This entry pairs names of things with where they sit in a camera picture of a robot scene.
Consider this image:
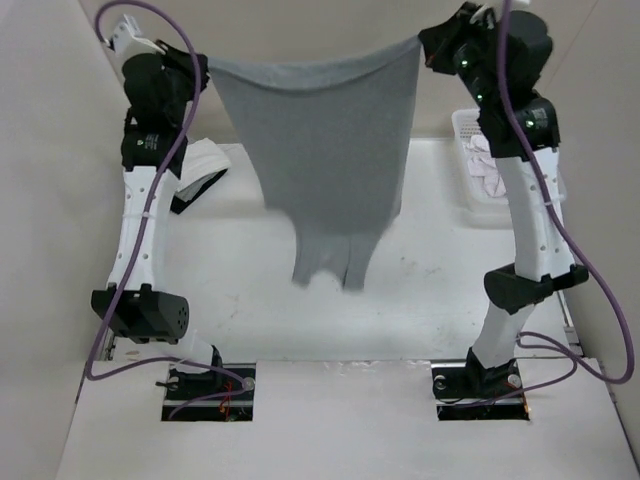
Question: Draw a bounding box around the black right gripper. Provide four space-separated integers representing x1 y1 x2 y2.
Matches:
421 1 503 109

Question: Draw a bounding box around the grey tank top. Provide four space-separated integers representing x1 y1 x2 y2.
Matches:
208 37 421 291

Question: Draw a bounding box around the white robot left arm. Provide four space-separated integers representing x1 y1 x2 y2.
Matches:
91 39 225 399

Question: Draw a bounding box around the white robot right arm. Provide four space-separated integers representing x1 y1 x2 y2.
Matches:
419 2 589 401

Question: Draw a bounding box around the white folded tank top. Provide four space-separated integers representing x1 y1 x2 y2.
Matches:
179 138 231 190

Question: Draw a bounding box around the white crumpled tank top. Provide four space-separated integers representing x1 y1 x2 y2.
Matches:
465 135 506 198

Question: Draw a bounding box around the white plastic laundry basket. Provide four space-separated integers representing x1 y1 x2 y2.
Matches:
451 108 511 229

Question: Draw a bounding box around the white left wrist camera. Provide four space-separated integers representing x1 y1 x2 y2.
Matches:
108 14 163 62

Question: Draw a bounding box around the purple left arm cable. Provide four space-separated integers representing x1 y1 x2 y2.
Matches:
83 0 251 421

